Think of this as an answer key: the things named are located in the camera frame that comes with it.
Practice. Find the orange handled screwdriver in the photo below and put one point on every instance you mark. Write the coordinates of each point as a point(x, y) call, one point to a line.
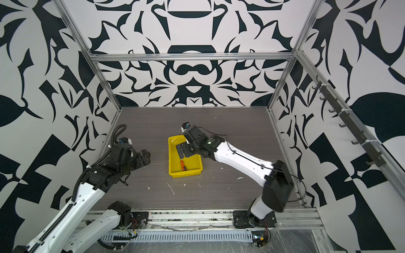
point(183, 167)

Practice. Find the yellow plastic bin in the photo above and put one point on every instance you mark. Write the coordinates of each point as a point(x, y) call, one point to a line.
point(193, 163)

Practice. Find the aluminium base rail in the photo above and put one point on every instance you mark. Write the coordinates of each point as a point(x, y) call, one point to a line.
point(221, 219)

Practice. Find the black wall hook rail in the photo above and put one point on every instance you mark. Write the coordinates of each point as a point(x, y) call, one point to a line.
point(352, 122)

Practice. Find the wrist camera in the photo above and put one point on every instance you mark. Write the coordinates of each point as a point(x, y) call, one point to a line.
point(125, 140)
point(185, 126)

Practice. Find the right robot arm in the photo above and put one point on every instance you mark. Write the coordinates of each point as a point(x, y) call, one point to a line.
point(274, 177)

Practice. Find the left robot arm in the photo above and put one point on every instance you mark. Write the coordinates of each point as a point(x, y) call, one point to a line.
point(59, 236)

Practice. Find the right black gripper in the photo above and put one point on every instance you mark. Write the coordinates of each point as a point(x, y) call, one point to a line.
point(185, 149)

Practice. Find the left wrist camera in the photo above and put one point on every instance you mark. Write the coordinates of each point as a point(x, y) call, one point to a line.
point(125, 140)

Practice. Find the white slotted cable duct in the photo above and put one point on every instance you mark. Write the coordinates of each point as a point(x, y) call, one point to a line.
point(182, 236)

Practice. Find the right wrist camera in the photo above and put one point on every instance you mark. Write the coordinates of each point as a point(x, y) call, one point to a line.
point(185, 126)

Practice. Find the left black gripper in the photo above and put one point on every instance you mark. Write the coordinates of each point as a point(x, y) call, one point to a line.
point(147, 157)

